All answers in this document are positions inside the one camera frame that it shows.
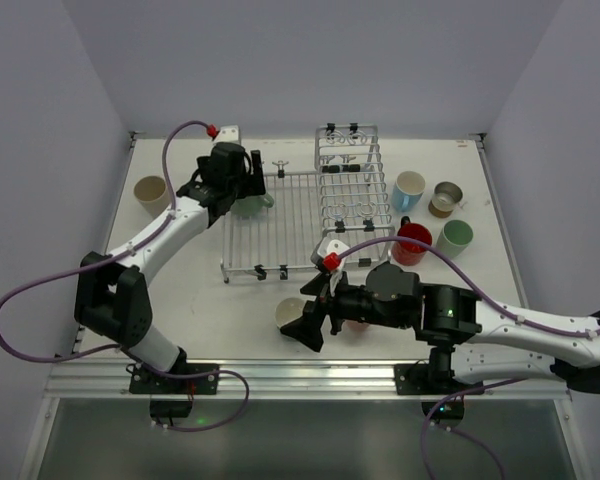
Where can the controller box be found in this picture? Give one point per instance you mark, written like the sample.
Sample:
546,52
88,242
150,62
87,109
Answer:
449,414
168,411

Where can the cream brown cup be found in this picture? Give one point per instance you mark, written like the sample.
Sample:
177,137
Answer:
445,198

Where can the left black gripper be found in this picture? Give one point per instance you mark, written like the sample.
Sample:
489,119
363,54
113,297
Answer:
253,176

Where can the pink cup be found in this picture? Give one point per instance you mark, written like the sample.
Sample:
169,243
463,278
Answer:
357,327

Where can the light green cup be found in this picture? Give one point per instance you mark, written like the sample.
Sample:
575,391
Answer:
454,237

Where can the light blue mug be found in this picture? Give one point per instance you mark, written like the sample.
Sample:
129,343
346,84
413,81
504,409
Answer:
407,191

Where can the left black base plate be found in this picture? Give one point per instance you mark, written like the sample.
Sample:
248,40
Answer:
186,379

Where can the aluminium mounting rail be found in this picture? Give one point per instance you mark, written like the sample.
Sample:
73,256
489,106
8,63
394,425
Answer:
108,378

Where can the tall beige cup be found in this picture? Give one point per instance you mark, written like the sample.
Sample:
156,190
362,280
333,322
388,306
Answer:
152,194

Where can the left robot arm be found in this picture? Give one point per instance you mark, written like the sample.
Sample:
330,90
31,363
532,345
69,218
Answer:
112,297

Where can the dark teal mug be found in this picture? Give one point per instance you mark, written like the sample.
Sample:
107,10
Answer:
289,315

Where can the sage green mug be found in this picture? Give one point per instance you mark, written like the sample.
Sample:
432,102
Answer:
252,205

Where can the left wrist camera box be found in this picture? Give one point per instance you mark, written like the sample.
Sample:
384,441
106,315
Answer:
229,134

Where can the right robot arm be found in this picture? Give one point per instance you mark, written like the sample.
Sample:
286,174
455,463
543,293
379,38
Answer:
471,342

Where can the red mug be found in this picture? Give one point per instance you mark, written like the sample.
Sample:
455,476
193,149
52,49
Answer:
412,251

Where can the silver wire dish rack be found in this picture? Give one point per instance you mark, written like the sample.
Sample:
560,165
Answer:
330,186

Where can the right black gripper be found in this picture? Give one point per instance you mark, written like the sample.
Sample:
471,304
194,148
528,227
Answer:
323,306

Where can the right controller box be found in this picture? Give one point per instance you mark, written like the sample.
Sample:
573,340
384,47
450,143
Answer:
449,414

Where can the left controller box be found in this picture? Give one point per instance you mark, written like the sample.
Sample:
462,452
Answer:
168,411

